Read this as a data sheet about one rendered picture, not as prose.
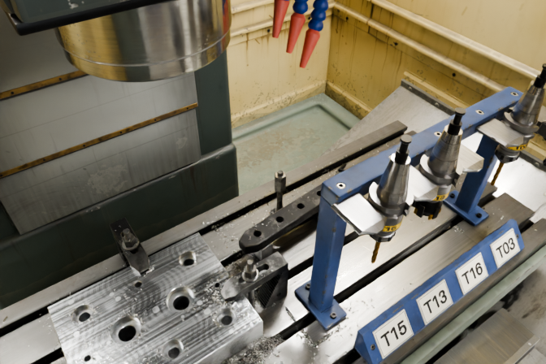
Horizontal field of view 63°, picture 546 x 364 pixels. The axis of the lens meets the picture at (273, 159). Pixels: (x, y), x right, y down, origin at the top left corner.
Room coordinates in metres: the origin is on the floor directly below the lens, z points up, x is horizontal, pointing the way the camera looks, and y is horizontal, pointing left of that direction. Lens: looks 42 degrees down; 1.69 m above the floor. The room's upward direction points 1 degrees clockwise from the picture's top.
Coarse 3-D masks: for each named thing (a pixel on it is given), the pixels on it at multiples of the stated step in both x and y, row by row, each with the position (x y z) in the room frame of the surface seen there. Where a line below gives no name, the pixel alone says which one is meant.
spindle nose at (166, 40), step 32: (192, 0) 0.34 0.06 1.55; (224, 0) 0.38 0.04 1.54; (64, 32) 0.34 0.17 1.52; (96, 32) 0.32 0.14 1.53; (128, 32) 0.32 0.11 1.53; (160, 32) 0.33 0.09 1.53; (192, 32) 0.34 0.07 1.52; (224, 32) 0.38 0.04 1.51; (96, 64) 0.33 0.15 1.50; (128, 64) 0.32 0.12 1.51; (160, 64) 0.33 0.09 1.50; (192, 64) 0.34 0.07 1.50
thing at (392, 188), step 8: (392, 160) 0.45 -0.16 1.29; (408, 160) 0.45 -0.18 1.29; (392, 168) 0.44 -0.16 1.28; (400, 168) 0.44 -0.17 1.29; (408, 168) 0.44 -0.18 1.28; (384, 176) 0.45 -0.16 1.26; (392, 176) 0.44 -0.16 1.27; (400, 176) 0.44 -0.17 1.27; (408, 176) 0.44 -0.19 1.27; (384, 184) 0.44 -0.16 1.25; (392, 184) 0.44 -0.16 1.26; (400, 184) 0.44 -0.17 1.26; (408, 184) 0.45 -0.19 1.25; (376, 192) 0.45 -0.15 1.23; (384, 192) 0.44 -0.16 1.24; (392, 192) 0.44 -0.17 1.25; (400, 192) 0.44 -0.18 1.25; (384, 200) 0.44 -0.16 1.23; (392, 200) 0.43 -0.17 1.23; (400, 200) 0.43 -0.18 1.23
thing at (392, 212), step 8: (376, 184) 0.47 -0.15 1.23; (408, 192) 0.46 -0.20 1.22; (368, 200) 0.46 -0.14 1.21; (376, 200) 0.44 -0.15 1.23; (408, 200) 0.44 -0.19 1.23; (376, 208) 0.43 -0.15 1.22; (384, 208) 0.43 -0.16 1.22; (392, 208) 0.42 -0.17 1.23; (400, 208) 0.43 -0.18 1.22; (408, 208) 0.43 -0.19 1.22; (392, 216) 0.43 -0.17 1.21
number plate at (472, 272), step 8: (480, 256) 0.55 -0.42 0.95; (464, 264) 0.52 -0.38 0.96; (472, 264) 0.53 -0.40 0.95; (480, 264) 0.54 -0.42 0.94; (456, 272) 0.51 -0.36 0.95; (464, 272) 0.51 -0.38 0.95; (472, 272) 0.52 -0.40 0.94; (480, 272) 0.52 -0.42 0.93; (464, 280) 0.50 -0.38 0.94; (472, 280) 0.51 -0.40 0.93; (480, 280) 0.51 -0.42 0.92; (464, 288) 0.49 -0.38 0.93
